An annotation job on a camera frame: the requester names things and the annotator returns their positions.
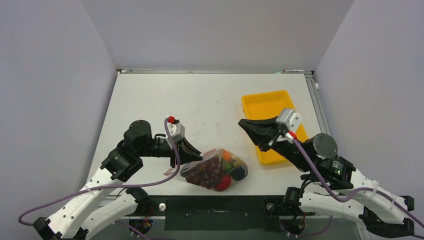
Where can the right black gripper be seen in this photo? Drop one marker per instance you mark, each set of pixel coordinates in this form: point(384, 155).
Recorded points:
point(262, 131)

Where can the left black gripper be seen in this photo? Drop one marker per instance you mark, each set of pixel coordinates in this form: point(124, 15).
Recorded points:
point(187, 152)

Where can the yellow plastic tray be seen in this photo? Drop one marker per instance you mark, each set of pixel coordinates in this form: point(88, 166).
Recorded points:
point(263, 106)

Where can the red grape bunch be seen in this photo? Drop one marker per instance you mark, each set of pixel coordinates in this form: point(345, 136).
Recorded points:
point(206, 174)

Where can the clear zip top bag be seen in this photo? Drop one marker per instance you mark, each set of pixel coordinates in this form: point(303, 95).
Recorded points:
point(208, 155)

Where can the small orange pumpkin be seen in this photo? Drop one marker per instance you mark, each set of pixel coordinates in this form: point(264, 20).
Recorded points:
point(227, 155)

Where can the red tomato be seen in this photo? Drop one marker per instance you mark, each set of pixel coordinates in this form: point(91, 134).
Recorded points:
point(225, 183)

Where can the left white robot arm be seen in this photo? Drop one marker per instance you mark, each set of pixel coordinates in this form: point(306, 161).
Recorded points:
point(107, 196)

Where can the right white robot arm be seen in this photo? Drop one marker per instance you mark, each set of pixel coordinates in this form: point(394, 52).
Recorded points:
point(332, 185)

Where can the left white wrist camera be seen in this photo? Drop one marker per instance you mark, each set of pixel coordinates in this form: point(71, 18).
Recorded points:
point(174, 131)

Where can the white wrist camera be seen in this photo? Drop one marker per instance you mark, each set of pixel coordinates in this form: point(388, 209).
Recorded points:
point(174, 131)
point(290, 119)

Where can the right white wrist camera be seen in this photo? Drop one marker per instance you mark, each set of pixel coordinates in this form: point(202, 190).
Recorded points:
point(290, 119)

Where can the aluminium frame rail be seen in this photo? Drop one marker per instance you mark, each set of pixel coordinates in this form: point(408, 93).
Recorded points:
point(209, 105)

